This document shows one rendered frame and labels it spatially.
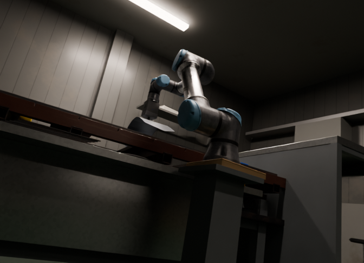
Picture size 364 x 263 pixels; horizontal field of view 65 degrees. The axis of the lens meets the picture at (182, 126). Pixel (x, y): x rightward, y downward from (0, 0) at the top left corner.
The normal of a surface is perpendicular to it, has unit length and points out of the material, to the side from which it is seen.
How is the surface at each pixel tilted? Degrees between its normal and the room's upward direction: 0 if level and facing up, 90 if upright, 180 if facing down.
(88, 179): 90
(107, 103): 90
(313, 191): 90
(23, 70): 90
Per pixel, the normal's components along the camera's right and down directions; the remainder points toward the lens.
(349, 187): -0.82, -0.31
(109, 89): 0.54, -0.16
